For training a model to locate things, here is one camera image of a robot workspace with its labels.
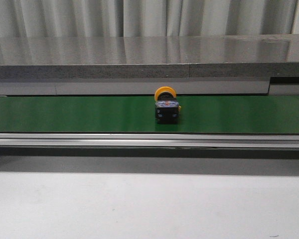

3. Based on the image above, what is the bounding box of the green conveyor belt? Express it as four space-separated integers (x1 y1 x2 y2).
0 96 299 134

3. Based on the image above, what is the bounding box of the yellow mushroom push button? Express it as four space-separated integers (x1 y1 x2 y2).
154 86 181 124

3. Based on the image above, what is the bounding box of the grey stone slab counter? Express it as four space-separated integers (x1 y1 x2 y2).
0 34 299 79

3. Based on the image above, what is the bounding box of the white pleated curtain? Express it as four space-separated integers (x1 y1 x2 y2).
0 0 299 37

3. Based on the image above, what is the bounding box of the grey conveyor back rail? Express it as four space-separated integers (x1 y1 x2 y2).
0 77 299 96

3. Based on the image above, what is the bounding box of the aluminium conveyor front rail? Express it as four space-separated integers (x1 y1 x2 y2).
0 133 299 149

